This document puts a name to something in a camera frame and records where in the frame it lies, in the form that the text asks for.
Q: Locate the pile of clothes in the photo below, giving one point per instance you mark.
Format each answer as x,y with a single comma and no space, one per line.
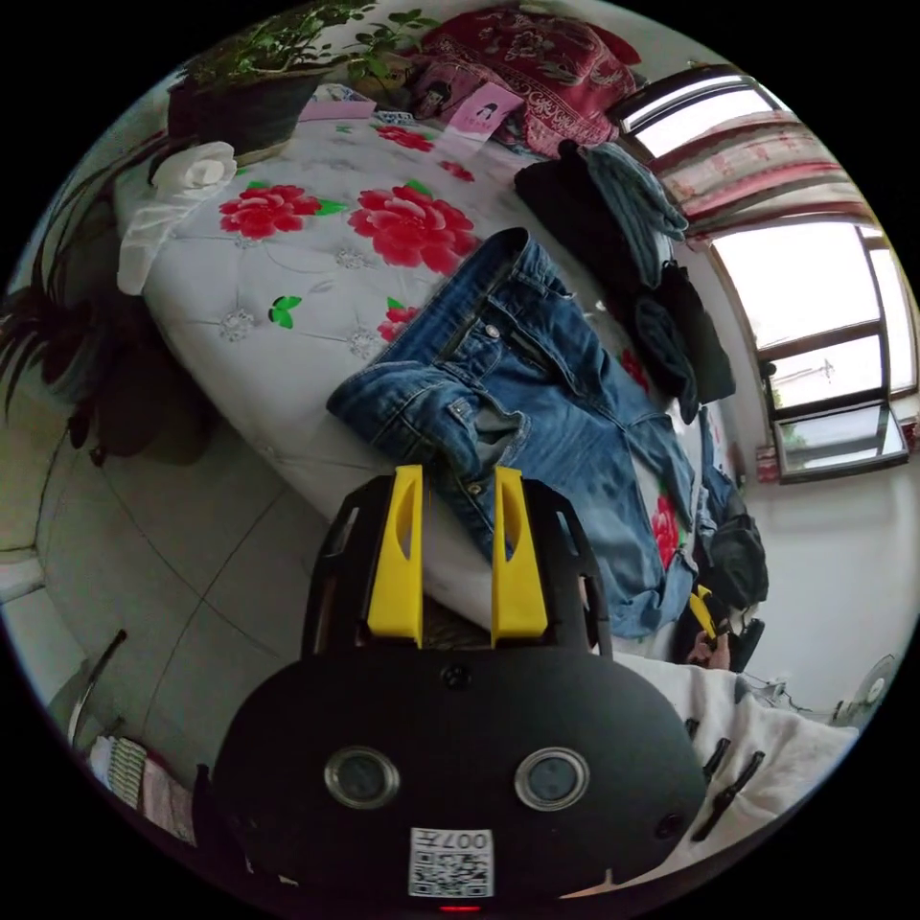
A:
611,216

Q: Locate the white cloth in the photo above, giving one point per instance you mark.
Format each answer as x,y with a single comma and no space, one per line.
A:
180,194

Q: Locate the person's body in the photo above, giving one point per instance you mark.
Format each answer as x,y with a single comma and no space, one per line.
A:
755,747

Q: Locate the blue jeans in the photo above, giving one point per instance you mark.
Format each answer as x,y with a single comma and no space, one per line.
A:
546,402

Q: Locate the window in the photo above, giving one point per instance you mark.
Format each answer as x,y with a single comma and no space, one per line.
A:
805,287

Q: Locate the bed with floral quilt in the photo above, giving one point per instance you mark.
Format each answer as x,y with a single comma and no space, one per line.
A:
287,287

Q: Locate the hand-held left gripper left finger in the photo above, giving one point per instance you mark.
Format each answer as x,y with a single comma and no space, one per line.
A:
394,575

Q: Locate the green potted plant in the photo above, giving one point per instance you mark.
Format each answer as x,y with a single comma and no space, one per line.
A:
259,86

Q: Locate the person's right hand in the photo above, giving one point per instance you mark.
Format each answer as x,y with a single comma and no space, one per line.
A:
711,653

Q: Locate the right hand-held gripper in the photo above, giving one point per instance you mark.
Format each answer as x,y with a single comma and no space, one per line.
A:
749,642

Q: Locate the striped pink curtain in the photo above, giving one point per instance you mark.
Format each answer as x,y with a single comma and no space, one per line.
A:
755,172

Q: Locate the black jacket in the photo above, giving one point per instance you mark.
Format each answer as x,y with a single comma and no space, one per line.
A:
737,553

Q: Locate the white standing fan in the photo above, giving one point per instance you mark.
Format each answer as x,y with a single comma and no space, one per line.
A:
866,690

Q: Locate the red patterned rolled blanket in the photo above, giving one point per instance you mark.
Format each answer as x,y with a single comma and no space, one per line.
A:
546,72

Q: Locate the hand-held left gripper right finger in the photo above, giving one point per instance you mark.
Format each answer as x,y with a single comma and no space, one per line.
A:
519,582

